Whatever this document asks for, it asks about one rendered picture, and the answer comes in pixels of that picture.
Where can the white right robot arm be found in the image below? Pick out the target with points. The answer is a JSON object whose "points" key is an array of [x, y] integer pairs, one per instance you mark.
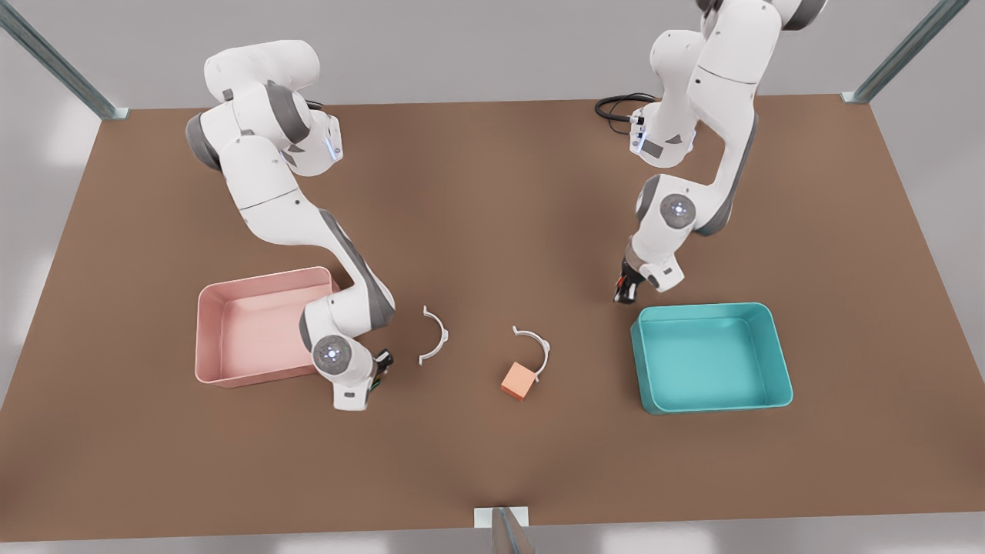
{"points": [[265, 185]]}

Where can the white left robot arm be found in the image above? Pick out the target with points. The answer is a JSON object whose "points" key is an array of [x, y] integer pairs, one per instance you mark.
{"points": [[719, 85]]}

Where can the blue storage box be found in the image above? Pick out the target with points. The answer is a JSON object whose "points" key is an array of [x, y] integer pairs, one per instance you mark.
{"points": [[712, 358]]}

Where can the pink storage box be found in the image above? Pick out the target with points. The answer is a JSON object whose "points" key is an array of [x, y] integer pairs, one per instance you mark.
{"points": [[254, 331]]}

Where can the orange-red cube button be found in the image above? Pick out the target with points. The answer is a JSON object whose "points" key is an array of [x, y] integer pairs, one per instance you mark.
{"points": [[518, 381]]}

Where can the white curved plastic arc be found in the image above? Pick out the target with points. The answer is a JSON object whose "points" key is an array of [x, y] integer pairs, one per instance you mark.
{"points": [[440, 336], [542, 350]]}

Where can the silver frame post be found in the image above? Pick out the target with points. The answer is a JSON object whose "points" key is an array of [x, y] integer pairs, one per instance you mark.
{"points": [[504, 531], [58, 65], [904, 50]]}

